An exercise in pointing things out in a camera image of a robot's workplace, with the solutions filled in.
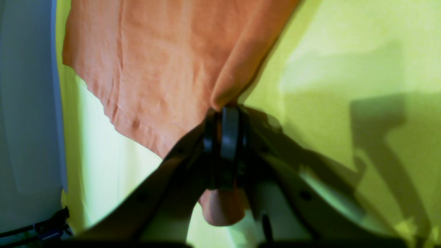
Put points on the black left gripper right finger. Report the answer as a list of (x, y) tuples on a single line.
[(288, 211)]

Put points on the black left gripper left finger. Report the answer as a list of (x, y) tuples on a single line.
[(157, 213)]

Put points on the orange T-shirt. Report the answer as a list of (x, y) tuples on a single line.
[(157, 66)]

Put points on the yellow table cloth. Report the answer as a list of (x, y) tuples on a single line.
[(354, 82)]

